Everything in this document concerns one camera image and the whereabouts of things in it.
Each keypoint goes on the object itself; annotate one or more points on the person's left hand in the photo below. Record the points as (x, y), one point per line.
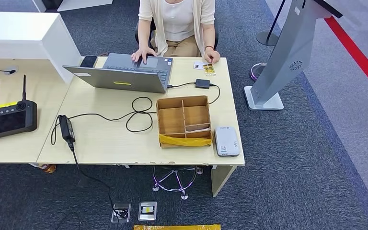
(212, 56)

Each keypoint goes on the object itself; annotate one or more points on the person's right hand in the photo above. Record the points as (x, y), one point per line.
(144, 54)

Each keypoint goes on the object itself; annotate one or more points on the yellow patterned room key card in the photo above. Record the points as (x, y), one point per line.
(209, 70)

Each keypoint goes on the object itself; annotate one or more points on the white ID card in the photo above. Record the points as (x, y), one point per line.
(198, 65)

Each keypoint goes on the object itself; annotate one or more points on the person's left forearm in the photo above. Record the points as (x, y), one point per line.
(208, 35)

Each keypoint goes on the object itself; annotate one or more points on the person's right forearm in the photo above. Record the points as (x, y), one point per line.
(144, 35)

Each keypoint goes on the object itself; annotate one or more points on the person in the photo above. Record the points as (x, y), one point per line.
(177, 22)

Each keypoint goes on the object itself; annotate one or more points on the grey card reader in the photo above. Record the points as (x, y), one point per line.
(227, 141)

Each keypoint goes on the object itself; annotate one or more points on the black office chair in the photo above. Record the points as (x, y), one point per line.
(216, 36)

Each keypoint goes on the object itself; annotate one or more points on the small black adapter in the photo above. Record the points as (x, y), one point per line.
(202, 83)

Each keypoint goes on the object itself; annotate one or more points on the grey laptop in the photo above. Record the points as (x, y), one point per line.
(123, 79)

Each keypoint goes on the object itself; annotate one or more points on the black smartphone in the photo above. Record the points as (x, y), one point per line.
(88, 61)

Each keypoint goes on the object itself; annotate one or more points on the wooden divided box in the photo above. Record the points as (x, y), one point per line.
(173, 119)

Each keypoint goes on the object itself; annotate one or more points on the grey kiosk stand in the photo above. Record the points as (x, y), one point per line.
(288, 50)

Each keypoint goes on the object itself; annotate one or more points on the white furniture base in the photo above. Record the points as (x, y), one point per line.
(84, 3)

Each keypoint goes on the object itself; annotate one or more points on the yellow tape on box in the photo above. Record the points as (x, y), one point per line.
(184, 140)

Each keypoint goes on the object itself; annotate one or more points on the black laptop power brick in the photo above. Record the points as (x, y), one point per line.
(67, 128)

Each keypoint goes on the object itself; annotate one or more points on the white counter block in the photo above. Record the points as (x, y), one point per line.
(22, 33)

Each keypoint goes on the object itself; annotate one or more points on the beige desk leg panel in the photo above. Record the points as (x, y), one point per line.
(219, 180)

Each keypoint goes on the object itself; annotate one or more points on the chrome stool base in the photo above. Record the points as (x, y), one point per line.
(175, 180)

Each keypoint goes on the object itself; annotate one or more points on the grey desk grommet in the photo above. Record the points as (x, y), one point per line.
(12, 67)

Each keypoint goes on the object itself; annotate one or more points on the red barrier belt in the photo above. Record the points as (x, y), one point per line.
(354, 52)

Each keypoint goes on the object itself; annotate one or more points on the black remote controller with antennas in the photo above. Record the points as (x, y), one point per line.
(9, 122)

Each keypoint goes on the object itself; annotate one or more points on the floor socket box yellow label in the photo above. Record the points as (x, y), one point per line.
(147, 210)

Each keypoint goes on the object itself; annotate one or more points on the open floor socket box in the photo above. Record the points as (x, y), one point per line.
(121, 213)

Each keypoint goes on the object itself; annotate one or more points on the black stanchion post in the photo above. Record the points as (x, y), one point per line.
(266, 38)

